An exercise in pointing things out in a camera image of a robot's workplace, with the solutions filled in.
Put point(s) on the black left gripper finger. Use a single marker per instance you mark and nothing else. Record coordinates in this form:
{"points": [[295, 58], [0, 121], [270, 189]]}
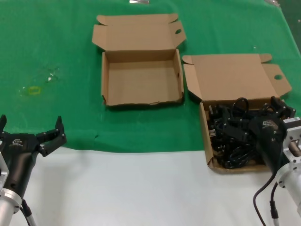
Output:
{"points": [[53, 141], [2, 124]]}

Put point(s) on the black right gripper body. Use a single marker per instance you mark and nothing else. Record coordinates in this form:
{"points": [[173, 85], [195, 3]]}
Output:
{"points": [[270, 141]]}

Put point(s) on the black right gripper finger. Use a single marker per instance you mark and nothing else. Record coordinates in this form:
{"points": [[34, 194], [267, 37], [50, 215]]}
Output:
{"points": [[283, 110], [237, 129]]}

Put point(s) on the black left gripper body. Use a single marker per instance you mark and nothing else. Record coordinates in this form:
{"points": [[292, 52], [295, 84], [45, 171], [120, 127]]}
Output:
{"points": [[20, 160]]}

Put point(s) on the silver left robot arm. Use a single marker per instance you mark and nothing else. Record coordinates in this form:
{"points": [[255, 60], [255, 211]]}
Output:
{"points": [[7, 204]]}

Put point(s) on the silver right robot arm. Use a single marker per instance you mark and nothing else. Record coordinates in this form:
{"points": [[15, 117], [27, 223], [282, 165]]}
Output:
{"points": [[291, 183]]}

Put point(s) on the open cardboard box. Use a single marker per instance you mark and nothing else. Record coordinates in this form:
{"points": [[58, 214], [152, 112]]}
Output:
{"points": [[141, 77]]}

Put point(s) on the green table cloth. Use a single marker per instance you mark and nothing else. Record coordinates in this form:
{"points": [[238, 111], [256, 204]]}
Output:
{"points": [[70, 117]]}

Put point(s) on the small white scrap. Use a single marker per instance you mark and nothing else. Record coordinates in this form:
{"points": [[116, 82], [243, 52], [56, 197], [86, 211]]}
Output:
{"points": [[49, 79]]}

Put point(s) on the grey metal object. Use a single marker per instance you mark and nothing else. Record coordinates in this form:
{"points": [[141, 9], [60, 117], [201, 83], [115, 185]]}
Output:
{"points": [[274, 2]]}

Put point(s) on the silver metal object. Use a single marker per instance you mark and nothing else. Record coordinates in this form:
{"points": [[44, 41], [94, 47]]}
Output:
{"points": [[139, 1]]}

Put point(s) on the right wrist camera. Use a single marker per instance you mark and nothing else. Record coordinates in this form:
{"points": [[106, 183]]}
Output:
{"points": [[291, 120]]}

